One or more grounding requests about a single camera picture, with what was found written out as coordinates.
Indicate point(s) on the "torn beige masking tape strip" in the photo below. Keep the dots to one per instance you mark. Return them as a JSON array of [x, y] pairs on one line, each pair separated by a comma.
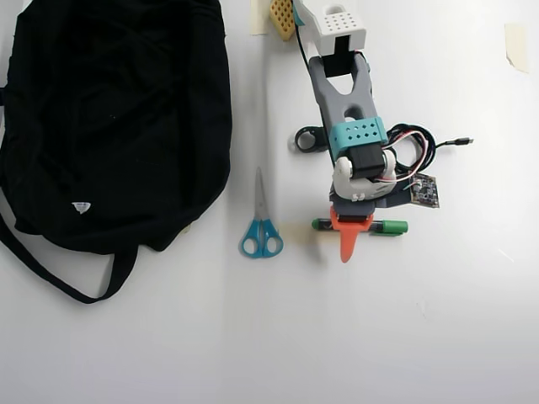
[[517, 46]]

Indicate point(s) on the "green marker with black barrel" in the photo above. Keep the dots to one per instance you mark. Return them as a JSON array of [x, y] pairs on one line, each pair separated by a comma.
[[393, 227]]

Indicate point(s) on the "yellow perforated robot base part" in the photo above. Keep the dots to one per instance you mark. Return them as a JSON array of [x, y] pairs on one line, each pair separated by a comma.
[[281, 21]]

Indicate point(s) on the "black fabric bag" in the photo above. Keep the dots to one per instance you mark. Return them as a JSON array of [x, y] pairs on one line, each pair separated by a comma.
[[105, 126]]

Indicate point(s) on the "white grey teal robot arm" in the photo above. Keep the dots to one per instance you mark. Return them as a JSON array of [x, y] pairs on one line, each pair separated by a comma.
[[337, 97]]

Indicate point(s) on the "bare camera circuit board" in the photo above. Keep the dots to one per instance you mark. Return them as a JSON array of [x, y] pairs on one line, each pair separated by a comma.
[[425, 191]]

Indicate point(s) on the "long beige masking tape strip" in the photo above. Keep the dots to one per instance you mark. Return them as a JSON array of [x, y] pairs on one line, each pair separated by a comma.
[[297, 233]]

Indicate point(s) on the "narrow beige masking tape strip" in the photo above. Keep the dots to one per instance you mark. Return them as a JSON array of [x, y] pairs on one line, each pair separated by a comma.
[[257, 21]]

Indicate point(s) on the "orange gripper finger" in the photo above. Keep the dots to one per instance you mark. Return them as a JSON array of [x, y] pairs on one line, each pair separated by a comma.
[[348, 242]]

